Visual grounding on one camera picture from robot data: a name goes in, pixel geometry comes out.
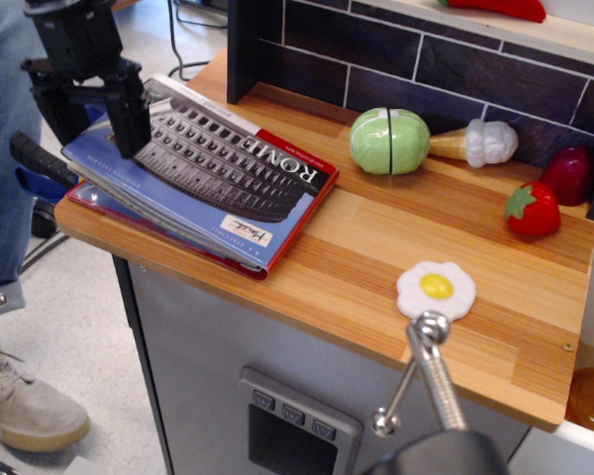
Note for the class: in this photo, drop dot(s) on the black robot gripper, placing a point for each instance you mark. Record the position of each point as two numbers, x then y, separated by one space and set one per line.
84 65

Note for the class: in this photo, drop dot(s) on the blue Rome picture book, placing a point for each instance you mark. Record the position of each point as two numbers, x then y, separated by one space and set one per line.
239 194

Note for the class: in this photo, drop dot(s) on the blue bar clamp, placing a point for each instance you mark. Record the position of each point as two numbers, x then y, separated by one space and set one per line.
39 172

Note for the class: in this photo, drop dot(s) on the person leg in jeans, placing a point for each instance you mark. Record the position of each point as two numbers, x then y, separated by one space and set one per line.
18 113

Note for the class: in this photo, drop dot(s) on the green toy cabbage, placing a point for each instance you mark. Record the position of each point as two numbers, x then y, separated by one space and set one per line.
387 141

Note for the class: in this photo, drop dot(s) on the beige suede shoe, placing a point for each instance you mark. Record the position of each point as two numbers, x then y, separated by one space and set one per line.
34 416

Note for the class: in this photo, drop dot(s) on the grey toy oven panel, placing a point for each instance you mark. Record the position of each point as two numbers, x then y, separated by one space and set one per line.
289 432

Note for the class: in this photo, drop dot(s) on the toy ice cream cone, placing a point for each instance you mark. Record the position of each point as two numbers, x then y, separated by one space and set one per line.
479 144

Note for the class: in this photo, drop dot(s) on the toy fried egg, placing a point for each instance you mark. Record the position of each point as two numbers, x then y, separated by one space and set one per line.
437 287

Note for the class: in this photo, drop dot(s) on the silver metal clamp screw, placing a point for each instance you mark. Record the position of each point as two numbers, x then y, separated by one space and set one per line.
425 334

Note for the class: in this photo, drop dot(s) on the red toy chili pepper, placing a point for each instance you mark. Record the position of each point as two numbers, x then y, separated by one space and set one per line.
531 10

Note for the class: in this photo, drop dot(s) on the red toy strawberry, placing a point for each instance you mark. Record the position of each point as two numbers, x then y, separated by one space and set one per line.
533 210

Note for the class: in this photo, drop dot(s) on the dark red toy fruit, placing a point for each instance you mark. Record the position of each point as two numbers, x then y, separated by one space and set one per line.
570 174

